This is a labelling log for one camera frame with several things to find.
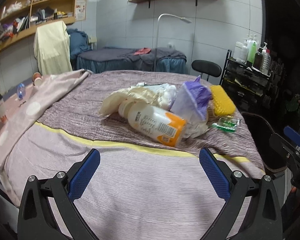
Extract white orange plastic bottle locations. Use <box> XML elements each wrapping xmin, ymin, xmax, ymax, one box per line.
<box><xmin>118</xmin><ymin>100</ymin><xmax>187</xmax><ymax>147</ymax></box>

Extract green pump bottle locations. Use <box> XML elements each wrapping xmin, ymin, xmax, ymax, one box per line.
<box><xmin>247</xmin><ymin>35</ymin><xmax>257</xmax><ymax>67</ymax></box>

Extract purple striped bed cover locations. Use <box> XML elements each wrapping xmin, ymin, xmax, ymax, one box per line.
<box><xmin>0</xmin><ymin>70</ymin><xmax>265</xmax><ymax>239</ymax></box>

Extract black metal trolley rack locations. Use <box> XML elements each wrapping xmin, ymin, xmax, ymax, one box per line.
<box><xmin>219</xmin><ymin>49</ymin><xmax>282</xmax><ymax>115</ymax></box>

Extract cream paper bag red print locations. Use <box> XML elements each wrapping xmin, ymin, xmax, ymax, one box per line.
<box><xmin>98</xmin><ymin>87</ymin><xmax>164</xmax><ymax>116</ymax></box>

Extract black round stool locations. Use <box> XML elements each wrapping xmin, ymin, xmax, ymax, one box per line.
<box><xmin>191</xmin><ymin>60</ymin><xmax>222</xmax><ymax>81</ymax></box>

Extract clear ribbed plastic bottle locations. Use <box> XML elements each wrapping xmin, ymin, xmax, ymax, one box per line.
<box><xmin>260</xmin><ymin>49</ymin><xmax>271</xmax><ymax>75</ymax></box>

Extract wall poster red print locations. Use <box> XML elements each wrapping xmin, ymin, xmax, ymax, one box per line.
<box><xmin>75</xmin><ymin>0</ymin><xmax>87</xmax><ymax>21</ymax></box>

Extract white pump bottle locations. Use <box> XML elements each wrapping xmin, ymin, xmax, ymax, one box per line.
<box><xmin>239</xmin><ymin>40</ymin><xmax>249</xmax><ymax>63</ymax></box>

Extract white plastic bag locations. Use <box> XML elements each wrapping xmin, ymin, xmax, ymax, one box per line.
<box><xmin>136</xmin><ymin>82</ymin><xmax>177</xmax><ymax>111</ymax></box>

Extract blue cloth pile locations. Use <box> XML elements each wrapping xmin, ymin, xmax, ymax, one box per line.
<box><xmin>66</xmin><ymin>28</ymin><xmax>90</xmax><ymax>60</ymax></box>

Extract dark brown trash bin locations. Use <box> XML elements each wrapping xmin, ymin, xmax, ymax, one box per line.
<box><xmin>241</xmin><ymin>112</ymin><xmax>287</xmax><ymax>176</ymax></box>

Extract blue grey massage bed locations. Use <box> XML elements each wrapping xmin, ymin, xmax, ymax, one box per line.
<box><xmin>73</xmin><ymin>47</ymin><xmax>187</xmax><ymax>74</ymax></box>

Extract wooden cubby shelf unit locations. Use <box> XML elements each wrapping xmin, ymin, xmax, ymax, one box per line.
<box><xmin>0</xmin><ymin>0</ymin><xmax>76</xmax><ymax>52</ymax></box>

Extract brown paper cup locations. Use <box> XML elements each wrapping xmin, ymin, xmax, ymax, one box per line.
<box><xmin>32</xmin><ymin>72</ymin><xmax>43</xmax><ymax>87</ymax></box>

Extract white floor lamp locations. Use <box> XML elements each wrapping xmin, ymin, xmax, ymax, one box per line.
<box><xmin>153</xmin><ymin>13</ymin><xmax>192</xmax><ymax>72</ymax></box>

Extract pink polka dot blanket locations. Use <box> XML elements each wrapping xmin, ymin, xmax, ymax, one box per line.
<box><xmin>0</xmin><ymin>69</ymin><xmax>91</xmax><ymax>173</ymax></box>

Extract red cloth on bed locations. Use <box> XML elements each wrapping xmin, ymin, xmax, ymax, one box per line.
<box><xmin>134</xmin><ymin>48</ymin><xmax>152</xmax><ymax>55</ymax></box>

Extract dark brown bottle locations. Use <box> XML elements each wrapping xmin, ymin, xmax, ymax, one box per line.
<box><xmin>253</xmin><ymin>48</ymin><xmax>263</xmax><ymax>70</ymax></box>

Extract green clear plastic wrapper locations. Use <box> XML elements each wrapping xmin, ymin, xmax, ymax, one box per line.
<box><xmin>211</xmin><ymin>116</ymin><xmax>241</xmax><ymax>133</ymax></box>

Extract blue small water bottle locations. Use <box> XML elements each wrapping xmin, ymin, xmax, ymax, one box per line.
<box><xmin>17</xmin><ymin>83</ymin><xmax>26</xmax><ymax>100</ymax></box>

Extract yellow foam fruit net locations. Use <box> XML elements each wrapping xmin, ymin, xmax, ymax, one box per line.
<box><xmin>210</xmin><ymin>85</ymin><xmax>236</xmax><ymax>116</ymax></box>

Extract green potted plant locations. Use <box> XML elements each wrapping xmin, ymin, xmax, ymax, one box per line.
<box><xmin>286</xmin><ymin>94</ymin><xmax>300</xmax><ymax>112</ymax></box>

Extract cream cloth draped chair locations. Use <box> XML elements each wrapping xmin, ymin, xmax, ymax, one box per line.
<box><xmin>33</xmin><ymin>21</ymin><xmax>72</xmax><ymax>75</ymax></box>

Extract purple plastic bag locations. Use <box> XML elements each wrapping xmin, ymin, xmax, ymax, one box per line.
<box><xmin>170</xmin><ymin>76</ymin><xmax>212</xmax><ymax>122</ymax></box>

